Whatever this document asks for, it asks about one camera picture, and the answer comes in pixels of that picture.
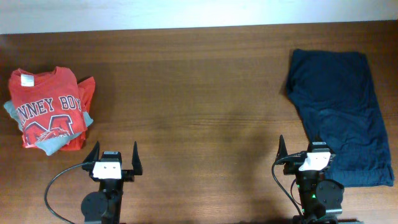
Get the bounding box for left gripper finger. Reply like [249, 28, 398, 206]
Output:
[132, 141, 142, 172]
[86, 141, 100, 162]

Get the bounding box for navy blue shorts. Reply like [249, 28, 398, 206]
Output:
[286, 49, 394, 187]

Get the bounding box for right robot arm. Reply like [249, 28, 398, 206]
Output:
[271, 136, 345, 223]

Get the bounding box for grey folded t-shirt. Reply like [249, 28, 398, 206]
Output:
[22, 114, 86, 156]

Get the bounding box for red printed t-shirt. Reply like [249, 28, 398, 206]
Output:
[4, 67, 96, 137]

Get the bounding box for right black cable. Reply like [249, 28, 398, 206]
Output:
[271, 154, 304, 218]

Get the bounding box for black cable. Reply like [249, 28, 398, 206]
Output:
[271, 154, 304, 218]
[44, 161, 94, 224]

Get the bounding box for left black cable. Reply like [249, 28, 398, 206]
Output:
[44, 161, 94, 224]

